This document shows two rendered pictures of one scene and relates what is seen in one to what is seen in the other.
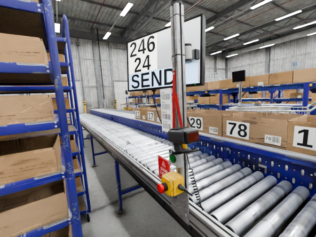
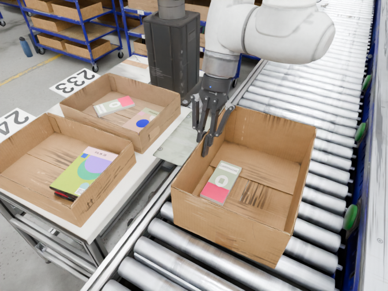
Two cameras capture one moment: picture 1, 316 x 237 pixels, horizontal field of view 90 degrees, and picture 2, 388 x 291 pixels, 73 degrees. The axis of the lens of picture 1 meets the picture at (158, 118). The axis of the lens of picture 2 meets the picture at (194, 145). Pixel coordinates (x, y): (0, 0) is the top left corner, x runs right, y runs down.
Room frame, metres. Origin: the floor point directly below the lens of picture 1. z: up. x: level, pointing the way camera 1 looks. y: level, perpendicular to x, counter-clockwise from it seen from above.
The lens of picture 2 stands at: (-0.60, -1.26, 1.43)
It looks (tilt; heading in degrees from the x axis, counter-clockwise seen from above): 43 degrees down; 60
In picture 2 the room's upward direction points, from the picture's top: straight up
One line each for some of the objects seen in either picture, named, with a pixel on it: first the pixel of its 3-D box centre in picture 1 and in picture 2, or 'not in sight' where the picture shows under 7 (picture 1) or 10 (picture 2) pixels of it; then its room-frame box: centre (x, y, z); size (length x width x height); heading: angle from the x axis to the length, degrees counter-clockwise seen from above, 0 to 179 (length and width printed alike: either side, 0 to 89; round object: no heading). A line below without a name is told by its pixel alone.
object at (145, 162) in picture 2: not in sight; (119, 115); (-0.42, -0.30, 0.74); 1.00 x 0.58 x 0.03; 33
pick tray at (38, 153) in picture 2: not in sight; (61, 161); (-0.68, -0.54, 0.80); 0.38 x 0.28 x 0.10; 125
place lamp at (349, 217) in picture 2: not in sight; (349, 216); (-0.05, -1.14, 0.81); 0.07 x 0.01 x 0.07; 32
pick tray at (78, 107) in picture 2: not in sight; (123, 108); (-0.41, -0.35, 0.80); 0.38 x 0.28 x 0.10; 122
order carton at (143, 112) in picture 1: (148, 113); not in sight; (2.40, 0.14, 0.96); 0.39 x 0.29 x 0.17; 33
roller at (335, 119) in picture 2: not in sight; (295, 110); (0.29, -0.64, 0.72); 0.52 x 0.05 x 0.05; 122
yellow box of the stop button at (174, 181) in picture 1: (176, 187); not in sight; (0.59, -0.06, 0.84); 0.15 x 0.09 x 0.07; 32
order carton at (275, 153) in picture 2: not in sight; (247, 174); (-0.21, -0.90, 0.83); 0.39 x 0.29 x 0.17; 34
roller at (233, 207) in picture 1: (248, 196); (314, 68); (0.68, -0.40, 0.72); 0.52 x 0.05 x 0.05; 122
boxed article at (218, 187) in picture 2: not in sight; (222, 181); (-0.25, -0.84, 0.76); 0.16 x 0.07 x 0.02; 32
